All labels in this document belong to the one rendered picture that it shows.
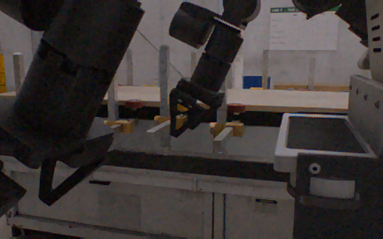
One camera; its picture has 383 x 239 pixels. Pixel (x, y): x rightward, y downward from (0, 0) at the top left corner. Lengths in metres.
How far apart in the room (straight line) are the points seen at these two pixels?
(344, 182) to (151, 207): 1.77
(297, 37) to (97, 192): 7.04
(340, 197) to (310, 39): 8.34
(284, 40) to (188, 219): 6.98
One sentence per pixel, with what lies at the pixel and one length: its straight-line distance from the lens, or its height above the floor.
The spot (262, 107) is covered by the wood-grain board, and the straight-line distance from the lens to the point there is 1.73.
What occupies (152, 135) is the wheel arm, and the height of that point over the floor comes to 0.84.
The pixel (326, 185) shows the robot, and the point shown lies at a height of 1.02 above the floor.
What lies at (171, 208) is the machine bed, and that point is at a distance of 2.04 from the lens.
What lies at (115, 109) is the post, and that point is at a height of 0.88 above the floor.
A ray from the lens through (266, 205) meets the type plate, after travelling 1.91.
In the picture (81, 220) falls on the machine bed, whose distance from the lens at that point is 2.31.
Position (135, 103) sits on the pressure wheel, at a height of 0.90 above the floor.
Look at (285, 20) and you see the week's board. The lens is 8.69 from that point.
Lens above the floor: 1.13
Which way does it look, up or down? 10 degrees down
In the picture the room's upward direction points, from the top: straight up
